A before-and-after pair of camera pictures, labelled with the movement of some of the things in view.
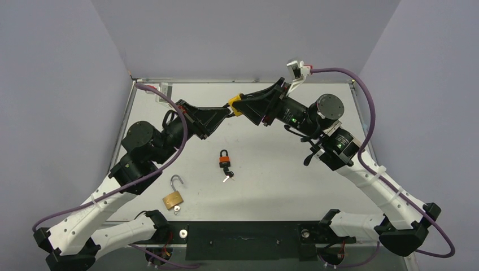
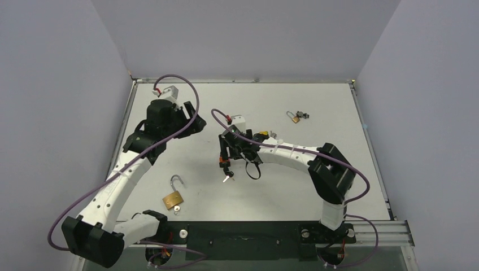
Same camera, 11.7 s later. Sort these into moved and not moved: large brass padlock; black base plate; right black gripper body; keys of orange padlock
Moved: right black gripper body
Not moved: keys of orange padlock; black base plate; large brass padlock
